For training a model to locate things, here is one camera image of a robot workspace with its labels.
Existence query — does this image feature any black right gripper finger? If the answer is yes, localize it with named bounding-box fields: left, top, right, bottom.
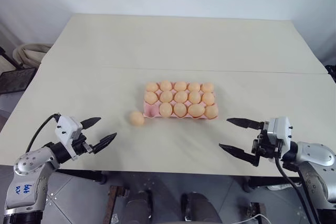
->
left=218, top=143, right=259, bottom=167
left=226, top=118, right=265, bottom=131

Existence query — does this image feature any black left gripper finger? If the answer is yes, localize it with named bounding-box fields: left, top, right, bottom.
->
left=91, top=133, right=118, bottom=154
left=80, top=117, right=102, bottom=131

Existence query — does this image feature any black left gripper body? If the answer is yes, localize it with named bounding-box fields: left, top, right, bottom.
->
left=70, top=129, right=96, bottom=158

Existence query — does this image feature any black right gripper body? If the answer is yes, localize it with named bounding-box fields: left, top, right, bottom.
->
left=251, top=121, right=286, bottom=159

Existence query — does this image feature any pink egg carton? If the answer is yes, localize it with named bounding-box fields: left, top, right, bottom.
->
left=142, top=83, right=219, bottom=119

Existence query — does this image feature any black table leg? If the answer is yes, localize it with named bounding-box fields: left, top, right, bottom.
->
left=54, top=170, right=109, bottom=185
left=233, top=176, right=302, bottom=193

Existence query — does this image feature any white crumpled paper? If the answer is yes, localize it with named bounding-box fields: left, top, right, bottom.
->
left=267, top=184, right=291, bottom=191

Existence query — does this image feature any brown wooden plank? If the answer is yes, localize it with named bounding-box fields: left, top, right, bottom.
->
left=108, top=185, right=131, bottom=224

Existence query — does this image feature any black mesh tray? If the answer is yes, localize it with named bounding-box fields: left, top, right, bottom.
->
left=0, top=67, right=37, bottom=95

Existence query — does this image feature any beige fabric bag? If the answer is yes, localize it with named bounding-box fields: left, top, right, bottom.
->
left=13, top=42, right=53, bottom=70

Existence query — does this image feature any dark object beside table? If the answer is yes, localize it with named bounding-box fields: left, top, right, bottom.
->
left=324, top=63, right=336, bottom=89

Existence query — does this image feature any black folding stand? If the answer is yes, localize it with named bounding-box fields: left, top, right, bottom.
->
left=0, top=46, right=23, bottom=71

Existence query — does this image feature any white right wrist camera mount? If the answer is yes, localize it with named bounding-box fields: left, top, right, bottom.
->
left=265, top=115, right=293, bottom=148

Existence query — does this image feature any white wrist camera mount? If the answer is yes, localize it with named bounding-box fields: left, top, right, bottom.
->
left=54, top=114, right=82, bottom=161
left=265, top=115, right=293, bottom=148

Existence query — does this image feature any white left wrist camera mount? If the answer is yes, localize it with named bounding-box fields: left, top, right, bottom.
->
left=54, top=114, right=82, bottom=161

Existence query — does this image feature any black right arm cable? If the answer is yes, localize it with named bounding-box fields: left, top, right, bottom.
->
left=275, top=155, right=320, bottom=224

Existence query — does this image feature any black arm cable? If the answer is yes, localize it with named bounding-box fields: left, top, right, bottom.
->
left=25, top=113, right=61, bottom=154
left=275, top=155, right=320, bottom=224

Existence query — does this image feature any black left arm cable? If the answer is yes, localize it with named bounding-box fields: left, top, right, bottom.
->
left=25, top=113, right=61, bottom=154

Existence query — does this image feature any white floor cable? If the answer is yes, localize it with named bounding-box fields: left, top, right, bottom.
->
left=239, top=214, right=270, bottom=224

